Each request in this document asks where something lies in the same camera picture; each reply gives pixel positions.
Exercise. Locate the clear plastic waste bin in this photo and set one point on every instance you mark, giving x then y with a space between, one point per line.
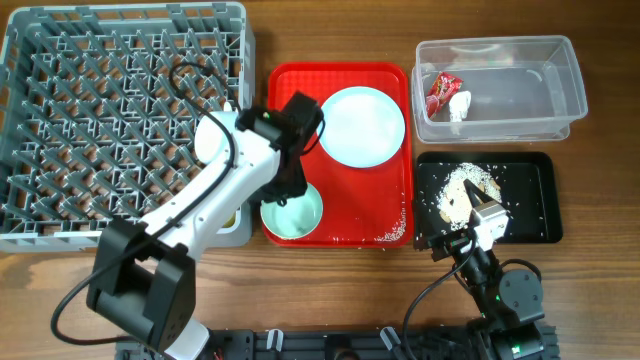
523 89

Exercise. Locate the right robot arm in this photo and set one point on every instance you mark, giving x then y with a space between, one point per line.
508 294

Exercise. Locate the red strawberry cake wrapper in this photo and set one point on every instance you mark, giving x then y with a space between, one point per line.
443 89

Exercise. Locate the spilled rice on tray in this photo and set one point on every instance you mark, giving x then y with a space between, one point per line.
396 232

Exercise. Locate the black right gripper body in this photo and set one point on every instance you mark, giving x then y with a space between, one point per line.
451 243

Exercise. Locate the grey dishwasher rack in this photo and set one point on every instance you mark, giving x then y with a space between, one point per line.
99 109

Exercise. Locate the yellow plastic cup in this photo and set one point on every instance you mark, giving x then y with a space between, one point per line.
230 222

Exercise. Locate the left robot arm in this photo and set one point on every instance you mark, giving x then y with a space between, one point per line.
144 273

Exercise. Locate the black waste tray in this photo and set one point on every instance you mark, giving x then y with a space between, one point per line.
526 185

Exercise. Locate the light blue plate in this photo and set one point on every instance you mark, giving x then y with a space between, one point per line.
363 127

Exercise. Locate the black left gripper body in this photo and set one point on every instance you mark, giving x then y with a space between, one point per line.
289 184

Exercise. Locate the white tissue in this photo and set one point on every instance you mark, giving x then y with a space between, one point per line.
459 105

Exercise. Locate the mint green bowl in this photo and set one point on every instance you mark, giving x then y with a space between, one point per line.
297 218

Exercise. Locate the leftover rice and food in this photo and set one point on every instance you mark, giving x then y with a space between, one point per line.
453 203

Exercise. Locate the light blue bowl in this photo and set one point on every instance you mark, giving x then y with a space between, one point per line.
210 143

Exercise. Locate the red plastic tray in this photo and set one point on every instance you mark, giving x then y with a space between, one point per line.
359 204

